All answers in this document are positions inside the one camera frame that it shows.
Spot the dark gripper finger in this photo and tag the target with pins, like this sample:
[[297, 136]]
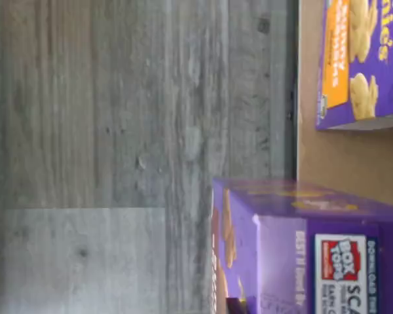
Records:
[[235, 307]]

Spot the purple box brown patch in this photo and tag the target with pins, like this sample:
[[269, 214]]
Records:
[[281, 261]]

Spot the brown wooden shelf board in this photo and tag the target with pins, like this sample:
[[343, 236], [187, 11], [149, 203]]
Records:
[[347, 157]]

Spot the black metal shelf rack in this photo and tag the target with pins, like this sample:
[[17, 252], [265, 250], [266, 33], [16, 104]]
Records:
[[292, 98]]

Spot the purple box orange patch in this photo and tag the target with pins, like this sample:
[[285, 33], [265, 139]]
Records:
[[363, 98]]

